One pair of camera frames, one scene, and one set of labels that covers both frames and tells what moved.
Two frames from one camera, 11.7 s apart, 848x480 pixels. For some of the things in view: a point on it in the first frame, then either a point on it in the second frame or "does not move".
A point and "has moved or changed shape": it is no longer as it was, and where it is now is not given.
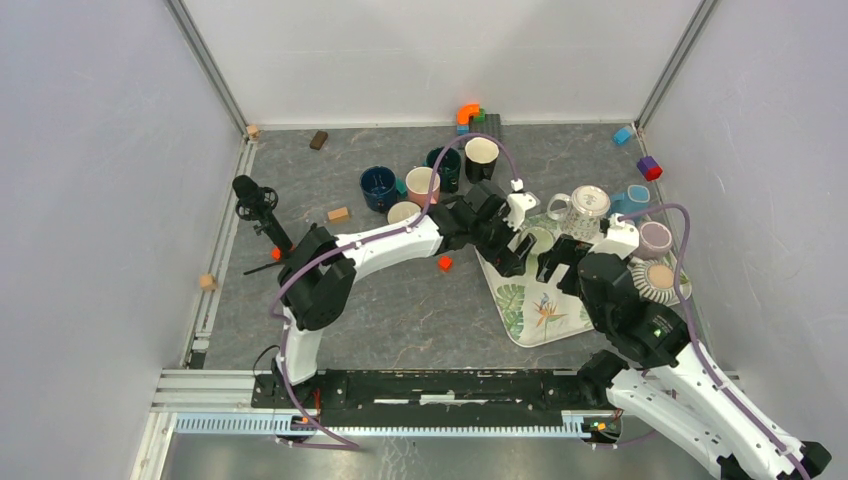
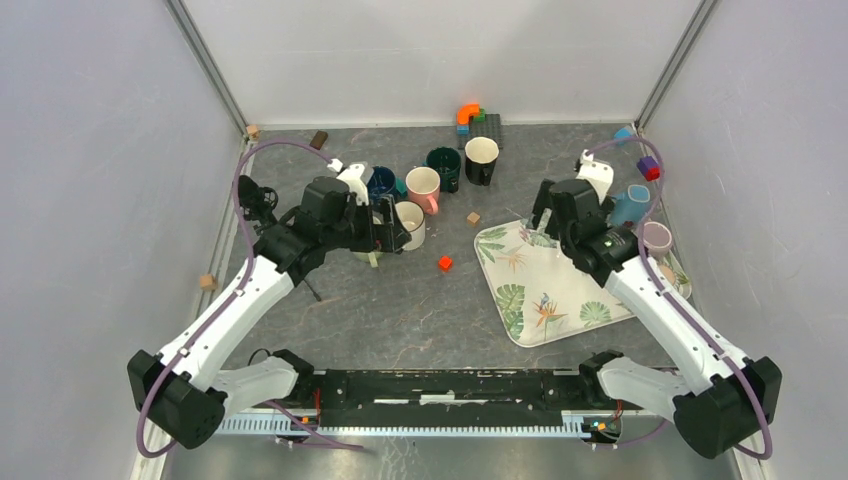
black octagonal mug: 480,154 does not move
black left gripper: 509,263 to 387,237
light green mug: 544,241 has moved or changed shape
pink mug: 418,181 does not move
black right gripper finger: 547,264 to 544,201
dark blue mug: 378,185 does not move
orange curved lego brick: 464,112 does not move
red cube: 444,263 does not move
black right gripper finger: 569,284 to 555,225
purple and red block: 650,169 does not move
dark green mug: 448,169 does not move
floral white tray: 536,312 does not move
